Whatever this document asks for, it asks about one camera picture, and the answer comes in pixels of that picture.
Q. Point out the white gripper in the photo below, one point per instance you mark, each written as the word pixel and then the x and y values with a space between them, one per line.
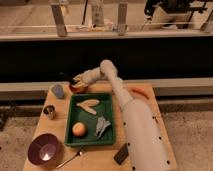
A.
pixel 82 80

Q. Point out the black brush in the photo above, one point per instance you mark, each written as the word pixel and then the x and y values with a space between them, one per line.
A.
pixel 67 77

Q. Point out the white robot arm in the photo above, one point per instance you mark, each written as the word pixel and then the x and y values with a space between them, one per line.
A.
pixel 145 144

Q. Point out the red bowl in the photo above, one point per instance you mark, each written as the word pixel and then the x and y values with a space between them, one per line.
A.
pixel 77 90

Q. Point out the purple bowl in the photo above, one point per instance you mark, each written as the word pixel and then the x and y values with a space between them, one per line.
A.
pixel 43 149

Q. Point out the peeled banana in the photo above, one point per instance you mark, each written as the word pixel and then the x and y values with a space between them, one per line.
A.
pixel 87 105

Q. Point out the blue plastic cup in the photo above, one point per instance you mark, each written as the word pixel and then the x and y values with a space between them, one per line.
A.
pixel 57 90

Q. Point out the green plastic tray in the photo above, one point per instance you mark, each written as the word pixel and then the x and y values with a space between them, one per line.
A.
pixel 77 114

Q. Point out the small metal cup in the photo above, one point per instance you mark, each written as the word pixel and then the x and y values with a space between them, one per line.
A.
pixel 50 112

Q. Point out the peach apple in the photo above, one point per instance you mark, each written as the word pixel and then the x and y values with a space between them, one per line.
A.
pixel 79 129

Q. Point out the orange carrot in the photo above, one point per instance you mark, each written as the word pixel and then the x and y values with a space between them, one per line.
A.
pixel 139 91

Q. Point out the metal spoon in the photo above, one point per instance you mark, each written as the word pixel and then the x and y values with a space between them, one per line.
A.
pixel 78 153

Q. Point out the black rectangular block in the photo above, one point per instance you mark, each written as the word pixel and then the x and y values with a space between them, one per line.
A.
pixel 121 155

